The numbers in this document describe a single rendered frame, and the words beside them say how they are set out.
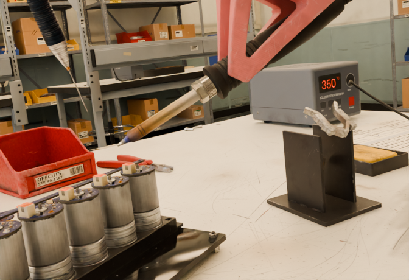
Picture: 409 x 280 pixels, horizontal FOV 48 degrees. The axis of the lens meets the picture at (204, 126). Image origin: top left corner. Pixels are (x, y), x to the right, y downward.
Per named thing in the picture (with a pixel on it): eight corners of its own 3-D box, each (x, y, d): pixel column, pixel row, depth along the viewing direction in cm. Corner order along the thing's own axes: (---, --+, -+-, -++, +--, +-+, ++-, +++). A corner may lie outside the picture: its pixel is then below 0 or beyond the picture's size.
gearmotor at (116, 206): (145, 247, 32) (136, 175, 31) (122, 262, 30) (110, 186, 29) (119, 242, 33) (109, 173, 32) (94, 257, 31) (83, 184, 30)
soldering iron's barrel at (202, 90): (136, 150, 29) (220, 95, 30) (123, 129, 29) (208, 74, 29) (134, 146, 30) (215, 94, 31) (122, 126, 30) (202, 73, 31)
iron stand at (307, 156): (307, 259, 37) (354, 178, 31) (252, 182, 43) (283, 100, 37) (360, 238, 40) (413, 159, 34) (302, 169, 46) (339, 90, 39)
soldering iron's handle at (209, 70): (226, 101, 29) (381, -1, 31) (206, 68, 29) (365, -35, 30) (216, 98, 32) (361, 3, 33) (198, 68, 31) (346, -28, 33)
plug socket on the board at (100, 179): (111, 183, 30) (109, 173, 30) (101, 187, 29) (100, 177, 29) (102, 182, 30) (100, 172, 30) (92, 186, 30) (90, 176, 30)
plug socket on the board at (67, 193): (78, 196, 28) (76, 186, 28) (67, 201, 27) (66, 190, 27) (69, 196, 28) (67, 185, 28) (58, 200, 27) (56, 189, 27)
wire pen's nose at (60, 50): (54, 71, 26) (42, 47, 26) (66, 63, 27) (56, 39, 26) (67, 69, 26) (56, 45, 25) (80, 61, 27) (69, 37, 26)
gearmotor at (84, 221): (118, 265, 29) (106, 188, 28) (89, 283, 27) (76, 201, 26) (90, 259, 31) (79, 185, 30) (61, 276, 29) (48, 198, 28)
